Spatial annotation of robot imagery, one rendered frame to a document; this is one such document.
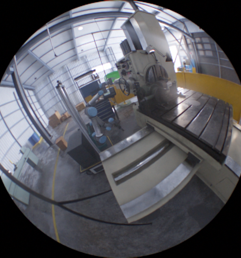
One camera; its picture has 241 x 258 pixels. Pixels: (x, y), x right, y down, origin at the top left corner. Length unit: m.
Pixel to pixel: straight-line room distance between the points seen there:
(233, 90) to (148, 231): 3.71
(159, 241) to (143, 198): 1.08
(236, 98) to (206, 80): 1.18
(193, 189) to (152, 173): 1.02
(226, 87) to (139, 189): 3.34
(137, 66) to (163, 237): 2.66
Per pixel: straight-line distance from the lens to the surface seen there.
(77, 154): 1.54
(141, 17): 2.35
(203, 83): 3.45
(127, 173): 0.91
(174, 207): 1.56
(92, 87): 3.39
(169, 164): 0.92
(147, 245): 1.69
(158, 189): 0.80
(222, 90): 3.35
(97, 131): 1.16
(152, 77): 1.58
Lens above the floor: 1.52
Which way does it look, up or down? 34 degrees down
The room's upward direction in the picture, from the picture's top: 23 degrees counter-clockwise
